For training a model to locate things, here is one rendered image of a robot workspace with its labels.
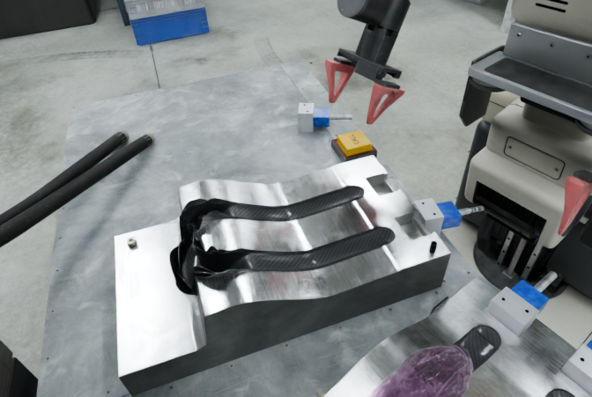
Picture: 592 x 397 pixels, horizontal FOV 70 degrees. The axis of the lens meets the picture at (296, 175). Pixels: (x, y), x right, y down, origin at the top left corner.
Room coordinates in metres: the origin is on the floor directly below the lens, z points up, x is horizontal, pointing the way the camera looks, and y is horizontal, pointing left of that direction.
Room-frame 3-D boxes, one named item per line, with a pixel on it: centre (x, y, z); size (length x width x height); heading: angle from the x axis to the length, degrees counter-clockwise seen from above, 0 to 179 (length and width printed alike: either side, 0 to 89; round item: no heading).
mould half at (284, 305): (0.46, 0.05, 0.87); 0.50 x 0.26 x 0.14; 107
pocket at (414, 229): (0.46, -0.19, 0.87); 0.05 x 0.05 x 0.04; 17
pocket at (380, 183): (0.57, -0.16, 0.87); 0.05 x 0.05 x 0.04; 17
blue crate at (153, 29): (3.63, 0.99, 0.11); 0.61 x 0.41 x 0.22; 107
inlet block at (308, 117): (0.89, -0.08, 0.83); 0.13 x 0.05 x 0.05; 83
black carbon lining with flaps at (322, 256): (0.45, 0.03, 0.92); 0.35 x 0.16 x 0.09; 107
